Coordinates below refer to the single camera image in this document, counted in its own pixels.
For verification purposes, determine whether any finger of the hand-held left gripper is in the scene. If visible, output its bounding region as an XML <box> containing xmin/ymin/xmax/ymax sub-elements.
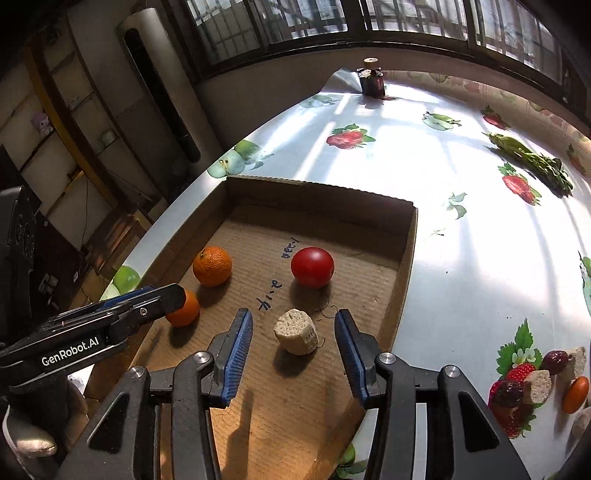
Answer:
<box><xmin>46</xmin><ymin>283</ymin><xmax>187</xmax><ymax>343</ymax></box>
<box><xmin>96</xmin><ymin>286</ymin><xmax>161</xmax><ymax>310</ymax></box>

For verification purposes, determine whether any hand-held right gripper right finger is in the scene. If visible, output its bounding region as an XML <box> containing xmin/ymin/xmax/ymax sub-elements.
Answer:
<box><xmin>334</xmin><ymin>309</ymin><xmax>532</xmax><ymax>480</ymax></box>

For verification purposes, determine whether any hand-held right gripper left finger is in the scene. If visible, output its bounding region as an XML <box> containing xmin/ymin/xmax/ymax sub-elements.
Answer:
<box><xmin>55</xmin><ymin>308</ymin><xmax>254</xmax><ymax>480</ymax></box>

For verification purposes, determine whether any smooth round orange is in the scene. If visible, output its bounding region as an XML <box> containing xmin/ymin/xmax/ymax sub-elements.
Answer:
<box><xmin>165</xmin><ymin>289</ymin><xmax>201</xmax><ymax>328</ymax></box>

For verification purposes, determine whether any peeled sugarcane piece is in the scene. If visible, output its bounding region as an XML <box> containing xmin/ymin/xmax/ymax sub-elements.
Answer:
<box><xmin>273</xmin><ymin>309</ymin><xmax>320</xmax><ymax>356</ymax></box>
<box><xmin>561</xmin><ymin>346</ymin><xmax>588</xmax><ymax>384</ymax></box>
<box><xmin>523</xmin><ymin>369</ymin><xmax>553</xmax><ymax>404</ymax></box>

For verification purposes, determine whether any cardboard box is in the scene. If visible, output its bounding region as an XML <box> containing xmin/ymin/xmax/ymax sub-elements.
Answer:
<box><xmin>83</xmin><ymin>175</ymin><xmax>419</xmax><ymax>480</ymax></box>

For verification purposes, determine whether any dark purple passion fruit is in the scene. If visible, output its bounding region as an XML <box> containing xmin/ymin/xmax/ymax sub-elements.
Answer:
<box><xmin>493</xmin><ymin>379</ymin><xmax>525</xmax><ymax>409</ymax></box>

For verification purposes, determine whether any dark red date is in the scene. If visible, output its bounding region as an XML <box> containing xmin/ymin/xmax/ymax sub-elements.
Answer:
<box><xmin>541</xmin><ymin>350</ymin><xmax>570</xmax><ymax>374</ymax></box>

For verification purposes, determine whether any small orange kumquat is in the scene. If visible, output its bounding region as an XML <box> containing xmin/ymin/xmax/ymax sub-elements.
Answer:
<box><xmin>562</xmin><ymin>376</ymin><xmax>591</xmax><ymax>415</ymax></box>

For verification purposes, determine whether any person's left hand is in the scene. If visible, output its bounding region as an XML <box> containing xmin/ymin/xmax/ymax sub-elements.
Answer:
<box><xmin>0</xmin><ymin>379</ymin><xmax>89</xmax><ymax>459</ymax></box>

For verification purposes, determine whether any mandarin orange with stem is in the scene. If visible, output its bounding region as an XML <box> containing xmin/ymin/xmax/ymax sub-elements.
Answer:
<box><xmin>192</xmin><ymin>246</ymin><xmax>233</xmax><ymax>288</ymax></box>

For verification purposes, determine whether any red tomato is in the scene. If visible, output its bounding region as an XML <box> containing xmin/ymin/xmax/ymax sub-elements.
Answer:
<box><xmin>290</xmin><ymin>247</ymin><xmax>335</xmax><ymax>289</ymax></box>

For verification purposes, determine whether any fruit printed tablecloth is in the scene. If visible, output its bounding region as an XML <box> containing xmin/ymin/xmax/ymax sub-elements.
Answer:
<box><xmin>99</xmin><ymin>69</ymin><xmax>591</xmax><ymax>480</ymax></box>

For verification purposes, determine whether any pink plush toy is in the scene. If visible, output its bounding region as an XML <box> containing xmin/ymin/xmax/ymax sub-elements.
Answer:
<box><xmin>30</xmin><ymin>111</ymin><xmax>54</xmax><ymax>137</ymax></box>

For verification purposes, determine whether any white standing air conditioner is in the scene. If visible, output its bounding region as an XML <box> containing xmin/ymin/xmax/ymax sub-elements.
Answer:
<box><xmin>115</xmin><ymin>9</ymin><xmax>204</xmax><ymax>164</ymax></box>

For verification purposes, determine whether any green leafy vegetable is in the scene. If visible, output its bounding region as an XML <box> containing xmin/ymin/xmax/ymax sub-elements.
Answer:
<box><xmin>482</xmin><ymin>131</ymin><xmax>574</xmax><ymax>197</ymax></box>

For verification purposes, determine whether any black clamp with round knob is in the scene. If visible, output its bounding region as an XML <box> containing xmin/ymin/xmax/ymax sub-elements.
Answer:
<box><xmin>355</xmin><ymin>56</ymin><xmax>386</xmax><ymax>99</ymax></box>

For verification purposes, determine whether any barred window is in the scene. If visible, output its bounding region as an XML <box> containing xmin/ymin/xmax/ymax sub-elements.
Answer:
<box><xmin>185</xmin><ymin>0</ymin><xmax>578</xmax><ymax>88</ymax></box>

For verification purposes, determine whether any wooden wall shelf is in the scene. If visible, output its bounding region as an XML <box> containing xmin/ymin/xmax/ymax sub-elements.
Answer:
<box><xmin>0</xmin><ymin>28</ymin><xmax>158</xmax><ymax>241</ymax></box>

